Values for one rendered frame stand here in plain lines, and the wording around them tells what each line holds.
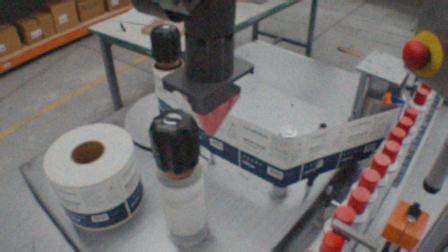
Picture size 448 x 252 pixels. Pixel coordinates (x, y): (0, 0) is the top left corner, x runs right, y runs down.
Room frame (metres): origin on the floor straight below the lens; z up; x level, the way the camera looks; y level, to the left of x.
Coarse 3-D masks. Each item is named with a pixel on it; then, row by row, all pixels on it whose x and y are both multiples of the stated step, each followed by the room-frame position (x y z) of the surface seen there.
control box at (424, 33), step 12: (432, 0) 0.36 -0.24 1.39; (444, 0) 0.35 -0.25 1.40; (420, 12) 0.38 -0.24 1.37; (432, 12) 0.36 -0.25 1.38; (444, 12) 0.34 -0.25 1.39; (420, 24) 0.37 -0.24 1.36; (432, 24) 0.35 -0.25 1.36; (444, 24) 0.34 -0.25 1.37; (420, 36) 0.37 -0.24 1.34; (432, 36) 0.35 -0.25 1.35; (444, 36) 0.33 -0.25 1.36; (432, 48) 0.34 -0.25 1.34; (444, 48) 0.33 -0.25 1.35; (432, 60) 0.34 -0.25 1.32; (444, 60) 0.32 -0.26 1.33; (420, 72) 0.35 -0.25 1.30; (432, 72) 0.33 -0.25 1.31; (444, 72) 0.31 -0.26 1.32; (432, 84) 0.33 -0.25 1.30; (444, 84) 0.31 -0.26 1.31; (444, 96) 0.30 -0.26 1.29
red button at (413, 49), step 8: (416, 40) 0.35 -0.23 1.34; (408, 48) 0.35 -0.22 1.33; (416, 48) 0.34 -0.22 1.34; (424, 48) 0.34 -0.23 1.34; (408, 56) 0.34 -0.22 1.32; (416, 56) 0.33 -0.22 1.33; (424, 56) 0.33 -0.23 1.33; (408, 64) 0.34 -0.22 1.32; (416, 64) 0.33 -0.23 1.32; (424, 64) 0.33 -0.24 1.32
